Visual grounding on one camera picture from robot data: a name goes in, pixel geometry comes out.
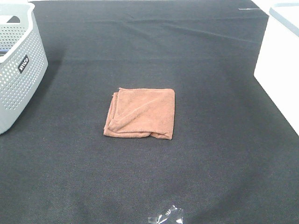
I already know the brown towel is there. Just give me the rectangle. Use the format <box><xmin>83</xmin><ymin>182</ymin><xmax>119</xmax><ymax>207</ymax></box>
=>
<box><xmin>103</xmin><ymin>88</ymin><xmax>175</xmax><ymax>140</ymax></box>

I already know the black table mat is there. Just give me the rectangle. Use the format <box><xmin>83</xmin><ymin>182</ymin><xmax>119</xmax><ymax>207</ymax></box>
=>
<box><xmin>0</xmin><ymin>0</ymin><xmax>299</xmax><ymax>224</ymax></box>

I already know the clear tape piece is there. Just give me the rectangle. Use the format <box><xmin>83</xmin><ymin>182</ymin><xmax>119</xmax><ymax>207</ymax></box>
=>
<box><xmin>148</xmin><ymin>205</ymin><xmax>184</xmax><ymax>224</ymax></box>

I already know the white box at right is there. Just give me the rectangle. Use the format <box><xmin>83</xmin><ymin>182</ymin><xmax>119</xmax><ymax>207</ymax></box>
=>
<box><xmin>254</xmin><ymin>0</ymin><xmax>299</xmax><ymax>133</ymax></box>

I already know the grey perforated plastic basket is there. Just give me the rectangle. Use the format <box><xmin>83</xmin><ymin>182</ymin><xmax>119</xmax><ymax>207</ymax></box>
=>
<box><xmin>0</xmin><ymin>0</ymin><xmax>48</xmax><ymax>133</ymax></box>

